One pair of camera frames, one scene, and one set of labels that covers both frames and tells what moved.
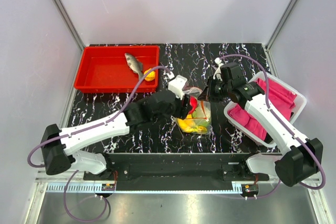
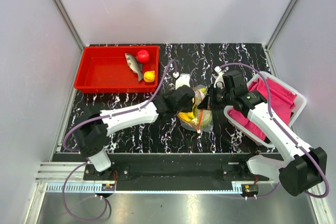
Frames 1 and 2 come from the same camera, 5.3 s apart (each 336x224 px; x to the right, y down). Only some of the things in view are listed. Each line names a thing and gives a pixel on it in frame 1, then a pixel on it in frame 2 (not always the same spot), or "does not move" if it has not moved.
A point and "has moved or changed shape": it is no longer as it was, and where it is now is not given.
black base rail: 177,172 does not move
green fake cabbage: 199,114 to 207,117
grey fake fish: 135,64 does not move
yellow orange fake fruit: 150,76 does not move
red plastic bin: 105,70 does not move
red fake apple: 193,103 has moved or changed shape
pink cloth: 279,97 does not move
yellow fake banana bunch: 189,125 has moved or changed shape
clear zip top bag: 198,119 does not move
